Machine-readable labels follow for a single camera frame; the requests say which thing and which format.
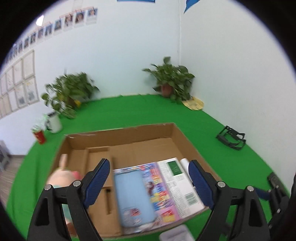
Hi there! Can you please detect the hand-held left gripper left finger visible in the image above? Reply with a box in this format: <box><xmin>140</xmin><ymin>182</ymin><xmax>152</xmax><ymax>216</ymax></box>
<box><xmin>27</xmin><ymin>158</ymin><xmax>111</xmax><ymax>241</ymax></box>

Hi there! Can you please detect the potted plant in terracotta pot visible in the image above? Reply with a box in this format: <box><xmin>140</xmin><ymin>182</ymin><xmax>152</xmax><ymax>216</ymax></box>
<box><xmin>142</xmin><ymin>57</ymin><xmax>196</xmax><ymax>103</ymax></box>

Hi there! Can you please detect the group of framed wall certificates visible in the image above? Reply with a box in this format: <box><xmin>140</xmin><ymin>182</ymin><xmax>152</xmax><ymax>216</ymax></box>
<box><xmin>0</xmin><ymin>50</ymin><xmax>40</xmax><ymax>118</ymax></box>

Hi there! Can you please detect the white enamel mug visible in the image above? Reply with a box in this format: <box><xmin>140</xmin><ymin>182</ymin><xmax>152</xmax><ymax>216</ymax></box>
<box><xmin>45</xmin><ymin>112</ymin><xmax>63</xmax><ymax>133</ymax></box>

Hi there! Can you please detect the row of wall portrait photos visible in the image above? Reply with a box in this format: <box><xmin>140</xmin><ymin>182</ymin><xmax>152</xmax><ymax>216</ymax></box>
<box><xmin>5</xmin><ymin>7</ymin><xmax>99</xmax><ymax>63</ymax></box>

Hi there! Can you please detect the white roll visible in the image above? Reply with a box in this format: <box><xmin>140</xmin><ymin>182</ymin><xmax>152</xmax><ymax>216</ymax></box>
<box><xmin>180</xmin><ymin>158</ymin><xmax>192</xmax><ymax>176</ymax></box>

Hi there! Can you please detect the large cardboard box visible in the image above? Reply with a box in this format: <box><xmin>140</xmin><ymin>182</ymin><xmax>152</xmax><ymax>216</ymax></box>
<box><xmin>45</xmin><ymin>123</ymin><xmax>222</xmax><ymax>239</ymax></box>

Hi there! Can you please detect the clear white plastic case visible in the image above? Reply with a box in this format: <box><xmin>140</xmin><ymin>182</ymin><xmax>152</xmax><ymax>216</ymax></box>
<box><xmin>159</xmin><ymin>224</ymin><xmax>195</xmax><ymax>241</ymax></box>

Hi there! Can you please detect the dark flat device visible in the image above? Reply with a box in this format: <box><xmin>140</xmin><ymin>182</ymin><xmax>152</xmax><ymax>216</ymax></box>
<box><xmin>267</xmin><ymin>172</ymin><xmax>284</xmax><ymax>188</ymax></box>

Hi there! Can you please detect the white and green box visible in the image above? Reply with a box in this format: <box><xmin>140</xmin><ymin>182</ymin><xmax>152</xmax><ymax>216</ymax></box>
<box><xmin>157</xmin><ymin>158</ymin><xmax>206</xmax><ymax>219</ymax></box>

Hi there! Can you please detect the red paper cup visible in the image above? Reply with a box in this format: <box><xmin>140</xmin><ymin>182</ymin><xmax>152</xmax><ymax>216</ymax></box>
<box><xmin>32</xmin><ymin>128</ymin><xmax>46</xmax><ymax>144</ymax></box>

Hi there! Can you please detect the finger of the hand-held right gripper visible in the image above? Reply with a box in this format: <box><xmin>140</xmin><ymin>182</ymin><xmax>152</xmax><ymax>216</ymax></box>
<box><xmin>254</xmin><ymin>188</ymin><xmax>289</xmax><ymax>215</ymax></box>

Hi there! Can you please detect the grey plastic stool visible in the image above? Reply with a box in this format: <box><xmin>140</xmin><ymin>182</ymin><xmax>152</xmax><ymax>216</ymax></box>
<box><xmin>0</xmin><ymin>140</ymin><xmax>11</xmax><ymax>172</ymax></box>

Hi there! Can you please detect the blue wall decoration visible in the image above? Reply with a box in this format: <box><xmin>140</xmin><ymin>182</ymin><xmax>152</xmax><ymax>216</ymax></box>
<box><xmin>184</xmin><ymin>0</ymin><xmax>200</xmax><ymax>14</ymax></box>

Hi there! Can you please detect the pale blue box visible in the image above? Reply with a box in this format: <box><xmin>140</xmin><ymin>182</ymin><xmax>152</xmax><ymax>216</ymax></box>
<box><xmin>114</xmin><ymin>171</ymin><xmax>156</xmax><ymax>229</ymax></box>

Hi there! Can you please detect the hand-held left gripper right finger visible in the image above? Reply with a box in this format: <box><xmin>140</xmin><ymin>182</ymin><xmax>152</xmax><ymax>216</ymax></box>
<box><xmin>188</xmin><ymin>159</ymin><xmax>271</xmax><ymax>241</ymax></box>

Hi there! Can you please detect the yellow dried leaf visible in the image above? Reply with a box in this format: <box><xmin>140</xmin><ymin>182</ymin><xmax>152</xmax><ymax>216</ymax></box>
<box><xmin>181</xmin><ymin>96</ymin><xmax>205</xmax><ymax>110</ymax></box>

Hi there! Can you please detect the green paper packet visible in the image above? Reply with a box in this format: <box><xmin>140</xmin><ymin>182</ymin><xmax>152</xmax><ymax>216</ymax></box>
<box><xmin>32</xmin><ymin>115</ymin><xmax>49</xmax><ymax>132</ymax></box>

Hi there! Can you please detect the black folding frame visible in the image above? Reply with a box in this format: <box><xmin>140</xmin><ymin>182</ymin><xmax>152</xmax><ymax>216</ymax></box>
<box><xmin>216</xmin><ymin>125</ymin><xmax>247</xmax><ymax>151</ymax></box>

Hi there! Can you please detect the large leafy potted plant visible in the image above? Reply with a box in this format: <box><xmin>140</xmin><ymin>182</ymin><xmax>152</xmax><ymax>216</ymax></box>
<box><xmin>41</xmin><ymin>72</ymin><xmax>100</xmax><ymax>120</ymax></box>

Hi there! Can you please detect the pink plush pig toy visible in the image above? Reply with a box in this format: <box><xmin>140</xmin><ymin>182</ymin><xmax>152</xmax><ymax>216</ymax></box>
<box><xmin>45</xmin><ymin>154</ymin><xmax>81</xmax><ymax>237</ymax></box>

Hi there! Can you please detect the colourful board game box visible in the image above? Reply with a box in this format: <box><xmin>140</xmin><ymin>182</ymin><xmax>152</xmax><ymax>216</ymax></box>
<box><xmin>113</xmin><ymin>162</ymin><xmax>183</xmax><ymax>233</ymax></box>

